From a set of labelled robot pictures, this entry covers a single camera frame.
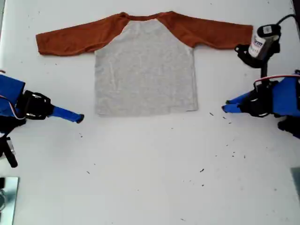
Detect grey and rust raglan shirt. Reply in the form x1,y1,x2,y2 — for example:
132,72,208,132
35,10,254,117

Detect large steel plate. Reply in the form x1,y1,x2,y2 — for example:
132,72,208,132
0,177,21,225

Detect red and white wire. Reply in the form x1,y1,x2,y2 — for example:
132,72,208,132
254,74,300,87
0,95,26,120

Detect short black camera stalk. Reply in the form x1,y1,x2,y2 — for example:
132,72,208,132
260,62,270,79
3,138,19,168

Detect black camera box white label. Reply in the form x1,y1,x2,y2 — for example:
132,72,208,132
234,22,282,68

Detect black camera cable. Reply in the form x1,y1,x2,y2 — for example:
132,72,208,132
276,14,300,25

